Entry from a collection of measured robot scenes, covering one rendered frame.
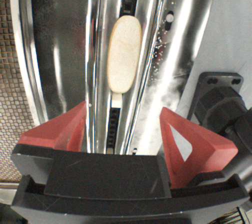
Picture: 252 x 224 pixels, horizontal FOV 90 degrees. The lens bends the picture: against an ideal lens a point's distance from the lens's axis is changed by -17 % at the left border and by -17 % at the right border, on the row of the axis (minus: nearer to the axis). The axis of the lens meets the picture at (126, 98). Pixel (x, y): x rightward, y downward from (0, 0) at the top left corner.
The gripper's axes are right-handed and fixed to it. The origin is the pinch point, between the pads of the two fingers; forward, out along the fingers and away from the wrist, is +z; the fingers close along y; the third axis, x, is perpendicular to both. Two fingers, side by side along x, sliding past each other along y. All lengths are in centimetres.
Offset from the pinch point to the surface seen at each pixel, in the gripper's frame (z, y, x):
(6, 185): 1.1, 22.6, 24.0
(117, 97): 5.9, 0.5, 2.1
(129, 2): 8.3, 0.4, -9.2
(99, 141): 7.3, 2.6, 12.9
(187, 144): 10.3, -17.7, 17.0
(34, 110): 3.2, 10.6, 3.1
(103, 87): 7.3, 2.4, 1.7
